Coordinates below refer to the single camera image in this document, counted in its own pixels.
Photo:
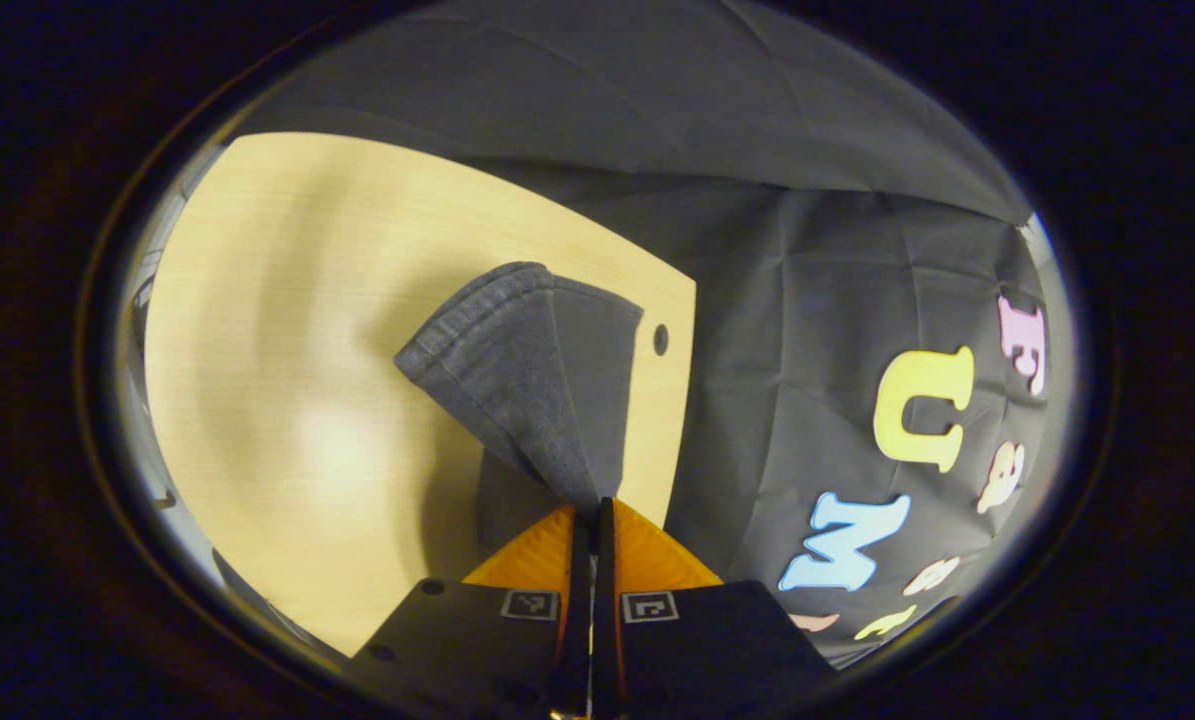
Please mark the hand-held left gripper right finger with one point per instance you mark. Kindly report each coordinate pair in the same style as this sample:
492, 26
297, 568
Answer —
607, 640

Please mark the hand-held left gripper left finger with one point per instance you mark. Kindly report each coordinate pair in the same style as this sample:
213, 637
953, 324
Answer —
579, 640

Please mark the dark jeans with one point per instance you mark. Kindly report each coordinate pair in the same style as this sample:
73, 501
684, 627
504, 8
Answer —
527, 370

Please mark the black backdrop cloth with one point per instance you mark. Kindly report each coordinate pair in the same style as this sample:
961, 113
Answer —
807, 250

